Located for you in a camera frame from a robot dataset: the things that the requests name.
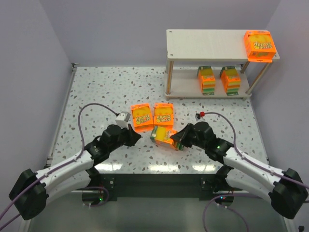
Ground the orange Scrub Daddy box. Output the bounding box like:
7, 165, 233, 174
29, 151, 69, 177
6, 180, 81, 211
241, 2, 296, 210
131, 103, 154, 132
154, 103, 174, 129
244, 30, 277, 63

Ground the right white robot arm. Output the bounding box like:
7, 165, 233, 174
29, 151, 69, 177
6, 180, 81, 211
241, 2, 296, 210
171, 121, 309, 219

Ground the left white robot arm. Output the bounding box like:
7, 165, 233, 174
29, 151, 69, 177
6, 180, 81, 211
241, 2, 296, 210
9, 125, 141, 220

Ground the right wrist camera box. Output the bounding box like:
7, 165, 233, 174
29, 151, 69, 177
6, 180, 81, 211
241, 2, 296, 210
195, 112, 205, 122

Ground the multicolour sponge stack pack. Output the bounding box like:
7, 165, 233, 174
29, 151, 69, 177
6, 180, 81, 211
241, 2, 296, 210
197, 66, 216, 95
150, 125, 184, 150
220, 66, 241, 96

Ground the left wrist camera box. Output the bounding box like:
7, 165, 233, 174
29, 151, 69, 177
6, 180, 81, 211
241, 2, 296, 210
115, 111, 131, 129

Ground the left aluminium frame rail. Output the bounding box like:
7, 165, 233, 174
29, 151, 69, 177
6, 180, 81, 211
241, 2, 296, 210
44, 63, 79, 167

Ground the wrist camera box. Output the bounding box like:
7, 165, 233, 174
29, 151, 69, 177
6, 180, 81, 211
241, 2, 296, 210
115, 111, 131, 129
195, 112, 205, 122

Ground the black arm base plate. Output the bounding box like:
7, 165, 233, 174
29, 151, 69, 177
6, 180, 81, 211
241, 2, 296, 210
81, 173, 243, 203

